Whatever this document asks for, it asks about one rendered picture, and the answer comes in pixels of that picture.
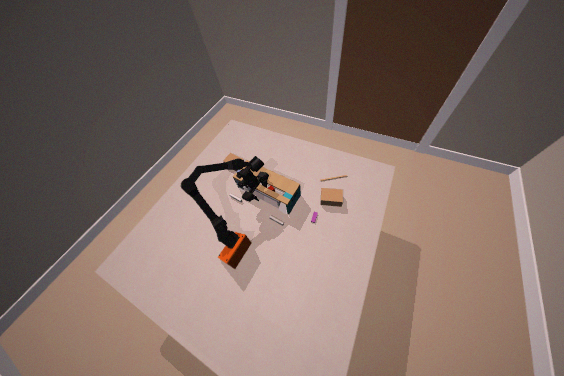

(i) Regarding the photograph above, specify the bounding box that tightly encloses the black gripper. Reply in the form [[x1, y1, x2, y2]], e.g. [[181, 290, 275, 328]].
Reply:
[[242, 172, 269, 202]]

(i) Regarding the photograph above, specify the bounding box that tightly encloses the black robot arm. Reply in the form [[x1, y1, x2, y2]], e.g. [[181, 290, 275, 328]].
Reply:
[[181, 156, 264, 249]]

